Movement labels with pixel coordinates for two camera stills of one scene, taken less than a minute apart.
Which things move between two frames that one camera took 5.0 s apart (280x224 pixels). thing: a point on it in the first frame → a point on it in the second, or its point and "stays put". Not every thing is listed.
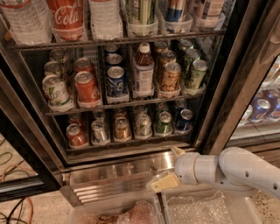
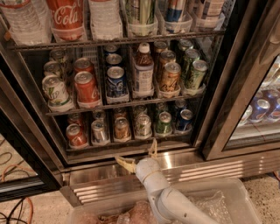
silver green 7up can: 143,127 stays put
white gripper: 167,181 → 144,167
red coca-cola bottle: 67,20 stays put
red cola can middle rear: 83,64 stays put
